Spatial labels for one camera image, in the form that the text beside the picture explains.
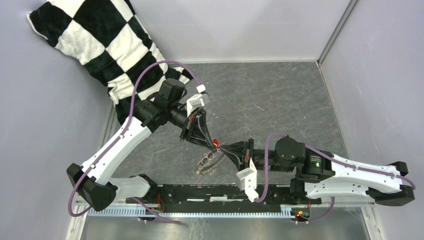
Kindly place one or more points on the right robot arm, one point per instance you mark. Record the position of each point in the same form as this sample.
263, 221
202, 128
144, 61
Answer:
317, 173

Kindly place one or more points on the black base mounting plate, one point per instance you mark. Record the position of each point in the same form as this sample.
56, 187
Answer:
221, 199

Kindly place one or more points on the black white checkered pillow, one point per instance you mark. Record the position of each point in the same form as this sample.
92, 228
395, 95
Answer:
110, 42

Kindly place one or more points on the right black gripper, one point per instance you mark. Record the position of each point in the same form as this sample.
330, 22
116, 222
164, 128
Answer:
240, 148

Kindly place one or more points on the aluminium frame rail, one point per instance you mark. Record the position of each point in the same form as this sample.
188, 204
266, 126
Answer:
341, 218

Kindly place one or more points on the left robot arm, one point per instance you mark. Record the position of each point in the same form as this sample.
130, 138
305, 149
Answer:
93, 180

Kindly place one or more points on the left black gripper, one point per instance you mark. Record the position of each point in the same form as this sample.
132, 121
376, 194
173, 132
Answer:
196, 130

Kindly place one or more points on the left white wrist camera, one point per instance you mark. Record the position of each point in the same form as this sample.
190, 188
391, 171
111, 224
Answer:
196, 101

